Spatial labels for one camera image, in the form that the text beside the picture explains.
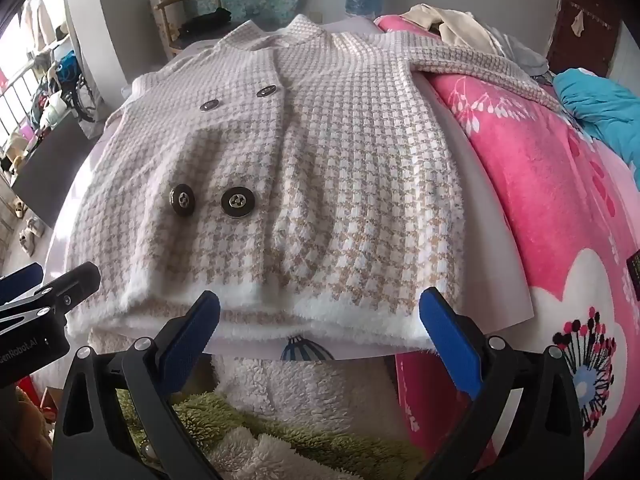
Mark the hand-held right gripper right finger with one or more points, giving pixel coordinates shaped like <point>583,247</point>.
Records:
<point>450,345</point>

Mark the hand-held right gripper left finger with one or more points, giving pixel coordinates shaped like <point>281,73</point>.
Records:
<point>192,335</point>

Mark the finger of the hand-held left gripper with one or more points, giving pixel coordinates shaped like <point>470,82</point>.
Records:
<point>75,285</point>
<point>20,280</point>

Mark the beige houndstooth knit coat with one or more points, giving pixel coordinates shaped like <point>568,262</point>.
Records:
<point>325,160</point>

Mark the beige clothes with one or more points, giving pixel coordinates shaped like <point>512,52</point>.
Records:
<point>465,27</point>

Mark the green fluffy garment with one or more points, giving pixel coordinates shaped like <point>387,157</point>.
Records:
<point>225,415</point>

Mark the dark grey cabinet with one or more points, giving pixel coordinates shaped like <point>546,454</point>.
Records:
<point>50,170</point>

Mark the white fluffy garment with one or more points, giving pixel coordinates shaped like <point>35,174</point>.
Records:
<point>300,390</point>

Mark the pink floral blanket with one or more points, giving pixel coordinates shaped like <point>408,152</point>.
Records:
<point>540,200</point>

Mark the metal balcony railing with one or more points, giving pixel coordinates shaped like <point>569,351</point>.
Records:
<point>20,85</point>

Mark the wheelchair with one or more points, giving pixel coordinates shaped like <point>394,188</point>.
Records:
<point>75,90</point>

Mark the hanging beige garment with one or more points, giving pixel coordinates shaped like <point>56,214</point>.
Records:
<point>37,15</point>

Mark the blue cloth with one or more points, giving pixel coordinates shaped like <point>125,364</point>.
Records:
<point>600,105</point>

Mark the wooden chair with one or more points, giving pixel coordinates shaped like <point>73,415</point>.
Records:
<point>162,15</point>

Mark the black bag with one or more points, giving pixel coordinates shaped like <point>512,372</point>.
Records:
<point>205,21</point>

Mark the grey cloth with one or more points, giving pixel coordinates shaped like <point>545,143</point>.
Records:
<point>525,55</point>

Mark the dark wooden door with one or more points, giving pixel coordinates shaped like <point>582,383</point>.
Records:
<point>580,0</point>

